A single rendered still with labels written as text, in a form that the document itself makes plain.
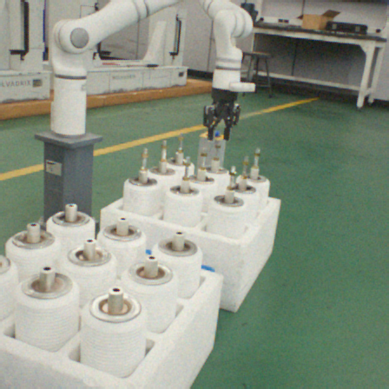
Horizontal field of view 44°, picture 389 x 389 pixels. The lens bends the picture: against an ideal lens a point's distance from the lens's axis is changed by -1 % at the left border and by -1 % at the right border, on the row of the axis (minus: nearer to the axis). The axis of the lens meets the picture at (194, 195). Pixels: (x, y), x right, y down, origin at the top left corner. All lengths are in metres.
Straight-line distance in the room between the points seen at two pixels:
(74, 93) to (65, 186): 0.27
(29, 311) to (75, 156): 0.77
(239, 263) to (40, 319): 0.55
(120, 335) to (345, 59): 5.64
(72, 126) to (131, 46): 6.06
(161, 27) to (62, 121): 3.44
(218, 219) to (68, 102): 0.57
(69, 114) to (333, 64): 4.98
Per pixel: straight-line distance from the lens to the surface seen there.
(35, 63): 3.46
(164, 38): 4.81
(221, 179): 1.40
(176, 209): 1.19
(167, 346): 0.77
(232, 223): 1.16
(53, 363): 0.74
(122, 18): 1.47
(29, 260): 0.89
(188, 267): 0.89
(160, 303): 0.79
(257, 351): 1.10
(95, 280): 0.83
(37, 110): 3.32
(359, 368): 1.14
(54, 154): 1.48
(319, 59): 6.22
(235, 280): 1.17
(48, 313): 0.75
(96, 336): 0.70
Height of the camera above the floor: 0.65
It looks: 19 degrees down
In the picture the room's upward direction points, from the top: 6 degrees clockwise
